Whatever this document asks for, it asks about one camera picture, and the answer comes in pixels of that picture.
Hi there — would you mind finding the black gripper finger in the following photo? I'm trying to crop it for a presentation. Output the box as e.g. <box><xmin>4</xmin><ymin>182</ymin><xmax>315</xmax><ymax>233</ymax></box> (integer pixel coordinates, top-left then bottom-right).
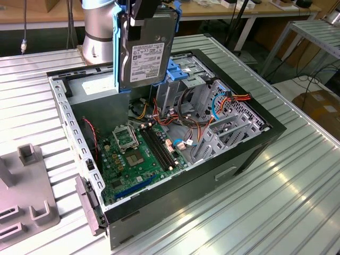
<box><xmin>127</xmin><ymin>0</ymin><xmax>157</xmax><ymax>40</ymax></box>

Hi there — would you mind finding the hard disk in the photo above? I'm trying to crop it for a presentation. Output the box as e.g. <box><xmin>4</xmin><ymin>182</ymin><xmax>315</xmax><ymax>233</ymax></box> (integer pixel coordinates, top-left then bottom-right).
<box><xmin>113</xmin><ymin>0</ymin><xmax>183</xmax><ymax>94</ymax></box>

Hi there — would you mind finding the blue SATA wire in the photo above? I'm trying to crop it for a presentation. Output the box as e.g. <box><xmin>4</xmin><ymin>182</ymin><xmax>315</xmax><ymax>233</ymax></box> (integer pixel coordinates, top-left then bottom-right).
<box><xmin>212</xmin><ymin>91</ymin><xmax>232</xmax><ymax>122</ymax></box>

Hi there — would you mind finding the red yellow orange power wire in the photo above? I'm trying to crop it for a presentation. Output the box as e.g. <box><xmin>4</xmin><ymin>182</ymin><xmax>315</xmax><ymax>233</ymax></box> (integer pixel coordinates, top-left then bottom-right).
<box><xmin>211</xmin><ymin>92</ymin><xmax>252</xmax><ymax>124</ymax></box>

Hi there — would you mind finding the perforated metal disk bay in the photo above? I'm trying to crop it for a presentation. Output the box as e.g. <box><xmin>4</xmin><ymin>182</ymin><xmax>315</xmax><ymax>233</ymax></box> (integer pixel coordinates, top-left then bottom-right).
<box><xmin>190</xmin><ymin>79</ymin><xmax>272</xmax><ymax>165</ymax></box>

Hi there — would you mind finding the wooden desk with white legs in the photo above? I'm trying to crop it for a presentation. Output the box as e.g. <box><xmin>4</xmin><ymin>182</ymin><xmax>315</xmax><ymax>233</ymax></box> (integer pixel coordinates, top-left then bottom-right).
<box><xmin>0</xmin><ymin>0</ymin><xmax>322</xmax><ymax>53</ymax></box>

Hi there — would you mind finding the blue plastic drive latch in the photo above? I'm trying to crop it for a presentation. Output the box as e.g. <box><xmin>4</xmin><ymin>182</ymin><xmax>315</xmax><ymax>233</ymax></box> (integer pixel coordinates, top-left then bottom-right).
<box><xmin>166</xmin><ymin>59</ymin><xmax>190</xmax><ymax>82</ymax></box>

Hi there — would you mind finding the small white box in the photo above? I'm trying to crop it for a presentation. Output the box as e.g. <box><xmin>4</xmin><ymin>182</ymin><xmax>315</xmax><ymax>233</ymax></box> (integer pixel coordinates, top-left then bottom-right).
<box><xmin>222</xmin><ymin>0</ymin><xmax>257</xmax><ymax>9</ymax></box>

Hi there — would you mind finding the grey metal drive cage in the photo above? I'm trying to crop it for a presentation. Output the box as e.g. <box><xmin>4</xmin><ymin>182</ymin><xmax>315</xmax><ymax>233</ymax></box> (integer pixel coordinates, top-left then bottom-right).
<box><xmin>150</xmin><ymin>54</ymin><xmax>216</xmax><ymax>119</ymax></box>

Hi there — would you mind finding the black tripod stand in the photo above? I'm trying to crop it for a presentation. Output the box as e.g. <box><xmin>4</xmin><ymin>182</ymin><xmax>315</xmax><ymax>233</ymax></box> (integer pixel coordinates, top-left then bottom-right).
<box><xmin>224</xmin><ymin>0</ymin><xmax>252</xmax><ymax>57</ymax></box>

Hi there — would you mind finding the grey power supply unit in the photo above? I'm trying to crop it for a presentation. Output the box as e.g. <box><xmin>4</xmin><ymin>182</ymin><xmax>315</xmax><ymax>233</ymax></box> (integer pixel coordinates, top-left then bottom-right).
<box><xmin>65</xmin><ymin>73</ymin><xmax>131</xmax><ymax>133</ymax></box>

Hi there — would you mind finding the CPU socket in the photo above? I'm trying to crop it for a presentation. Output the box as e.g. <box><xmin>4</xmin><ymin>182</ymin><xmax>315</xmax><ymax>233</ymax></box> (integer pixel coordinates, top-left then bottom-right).
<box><xmin>112</xmin><ymin>124</ymin><xmax>141</xmax><ymax>154</ymax></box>

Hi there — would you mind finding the black RAM slot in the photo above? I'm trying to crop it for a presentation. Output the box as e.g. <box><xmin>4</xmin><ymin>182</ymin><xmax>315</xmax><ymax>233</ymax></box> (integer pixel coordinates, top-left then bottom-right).
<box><xmin>140</xmin><ymin>127</ymin><xmax>167</xmax><ymax>172</ymax></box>
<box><xmin>144</xmin><ymin>126</ymin><xmax>170</xmax><ymax>171</ymax></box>
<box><xmin>151</xmin><ymin>125</ymin><xmax>178</xmax><ymax>169</ymax></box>
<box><xmin>148</xmin><ymin>126</ymin><xmax>174</xmax><ymax>170</ymax></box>

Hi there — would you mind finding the black case fan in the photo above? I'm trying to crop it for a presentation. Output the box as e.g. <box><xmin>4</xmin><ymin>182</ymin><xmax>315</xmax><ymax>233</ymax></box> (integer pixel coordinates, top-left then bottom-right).
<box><xmin>79</xmin><ymin>116</ymin><xmax>104</xmax><ymax>175</ymax></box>

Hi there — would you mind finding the silver square chipset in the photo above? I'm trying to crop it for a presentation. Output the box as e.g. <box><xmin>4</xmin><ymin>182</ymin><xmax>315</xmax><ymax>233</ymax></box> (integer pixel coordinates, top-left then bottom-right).
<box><xmin>125</xmin><ymin>150</ymin><xmax>146</xmax><ymax>167</ymax></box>

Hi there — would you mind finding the white low table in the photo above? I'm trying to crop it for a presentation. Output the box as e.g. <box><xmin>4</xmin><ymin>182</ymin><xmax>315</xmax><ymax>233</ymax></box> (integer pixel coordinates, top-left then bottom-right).
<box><xmin>272</xmin><ymin>75</ymin><xmax>340</xmax><ymax>107</ymax></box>

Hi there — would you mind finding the green motherboard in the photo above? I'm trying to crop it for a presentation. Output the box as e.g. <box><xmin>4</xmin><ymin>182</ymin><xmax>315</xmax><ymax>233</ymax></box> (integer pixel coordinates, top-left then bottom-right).
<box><xmin>97</xmin><ymin>121</ymin><xmax>191</xmax><ymax>207</ymax></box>

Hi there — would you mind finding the metal slat side table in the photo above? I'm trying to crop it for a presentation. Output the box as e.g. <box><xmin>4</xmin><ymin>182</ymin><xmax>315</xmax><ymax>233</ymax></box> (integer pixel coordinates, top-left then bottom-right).
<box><xmin>261</xmin><ymin>20</ymin><xmax>340</xmax><ymax>78</ymax></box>

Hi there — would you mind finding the blue expansion slot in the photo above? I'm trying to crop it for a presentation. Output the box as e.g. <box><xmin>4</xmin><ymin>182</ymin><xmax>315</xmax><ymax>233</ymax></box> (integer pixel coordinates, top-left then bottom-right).
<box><xmin>114</xmin><ymin>174</ymin><xmax>157</xmax><ymax>201</ymax></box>

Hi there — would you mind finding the black open PC case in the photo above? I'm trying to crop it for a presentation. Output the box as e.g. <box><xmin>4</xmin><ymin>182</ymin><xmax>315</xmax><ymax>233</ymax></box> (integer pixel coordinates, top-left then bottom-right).
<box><xmin>46</xmin><ymin>48</ymin><xmax>287</xmax><ymax>250</ymax></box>

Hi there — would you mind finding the large brown cardboard box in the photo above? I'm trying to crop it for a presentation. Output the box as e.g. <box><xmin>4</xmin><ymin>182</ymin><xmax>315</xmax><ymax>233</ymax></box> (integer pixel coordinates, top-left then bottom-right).
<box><xmin>291</xmin><ymin>89</ymin><xmax>340</xmax><ymax>133</ymax></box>

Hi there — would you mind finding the grey plastic case latch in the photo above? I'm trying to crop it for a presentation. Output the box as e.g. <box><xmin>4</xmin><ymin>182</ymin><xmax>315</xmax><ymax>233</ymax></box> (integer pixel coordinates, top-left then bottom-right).
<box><xmin>74</xmin><ymin>174</ymin><xmax>107</xmax><ymax>237</ymax></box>

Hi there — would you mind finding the grey parts rack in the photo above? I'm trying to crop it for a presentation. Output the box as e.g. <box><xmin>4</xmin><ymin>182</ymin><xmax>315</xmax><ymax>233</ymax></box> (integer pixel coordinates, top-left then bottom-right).
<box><xmin>0</xmin><ymin>143</ymin><xmax>61</xmax><ymax>244</ymax></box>

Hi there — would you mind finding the yellow black power wire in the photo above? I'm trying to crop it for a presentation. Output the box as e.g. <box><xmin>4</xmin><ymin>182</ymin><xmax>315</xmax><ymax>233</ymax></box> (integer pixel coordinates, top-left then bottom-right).
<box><xmin>134</xmin><ymin>102</ymin><xmax>149</xmax><ymax>120</ymax></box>

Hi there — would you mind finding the black wire bundle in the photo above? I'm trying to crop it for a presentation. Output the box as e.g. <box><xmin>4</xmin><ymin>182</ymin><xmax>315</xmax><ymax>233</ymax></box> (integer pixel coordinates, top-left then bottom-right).
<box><xmin>178</xmin><ymin>87</ymin><xmax>204</xmax><ymax>130</ymax></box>

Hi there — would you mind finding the coloured wire bundle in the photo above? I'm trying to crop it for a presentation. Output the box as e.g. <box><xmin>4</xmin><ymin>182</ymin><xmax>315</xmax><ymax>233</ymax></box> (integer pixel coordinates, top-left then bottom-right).
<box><xmin>152</xmin><ymin>97</ymin><xmax>215</xmax><ymax>146</ymax></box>

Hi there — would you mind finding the black cable with metal plug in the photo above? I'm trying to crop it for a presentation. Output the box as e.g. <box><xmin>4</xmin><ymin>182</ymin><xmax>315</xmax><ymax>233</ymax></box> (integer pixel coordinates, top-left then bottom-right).
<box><xmin>20</xmin><ymin>0</ymin><xmax>29</xmax><ymax>56</ymax></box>

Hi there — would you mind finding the light blue flat wire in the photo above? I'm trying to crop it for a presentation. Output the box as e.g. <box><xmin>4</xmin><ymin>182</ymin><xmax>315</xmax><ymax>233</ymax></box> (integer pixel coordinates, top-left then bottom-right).
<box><xmin>172</xmin><ymin>138</ymin><xmax>199</xmax><ymax>149</ymax></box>

